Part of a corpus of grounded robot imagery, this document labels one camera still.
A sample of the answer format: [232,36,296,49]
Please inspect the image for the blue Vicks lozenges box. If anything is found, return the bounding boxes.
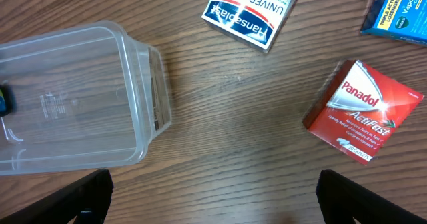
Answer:
[360,0,426,46]

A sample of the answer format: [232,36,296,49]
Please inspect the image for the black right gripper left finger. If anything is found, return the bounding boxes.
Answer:
[1,169,114,224]

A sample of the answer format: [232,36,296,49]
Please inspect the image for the clear plastic container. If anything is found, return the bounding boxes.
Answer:
[1,21,171,175]

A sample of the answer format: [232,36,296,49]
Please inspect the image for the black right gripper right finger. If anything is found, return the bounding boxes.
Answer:
[316,169,426,224]

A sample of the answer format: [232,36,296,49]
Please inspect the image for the red Panadol box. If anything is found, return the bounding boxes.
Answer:
[302,60,424,165]

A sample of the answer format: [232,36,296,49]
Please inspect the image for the white blue Hansaplast box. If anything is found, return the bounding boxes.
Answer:
[201,0,296,53]

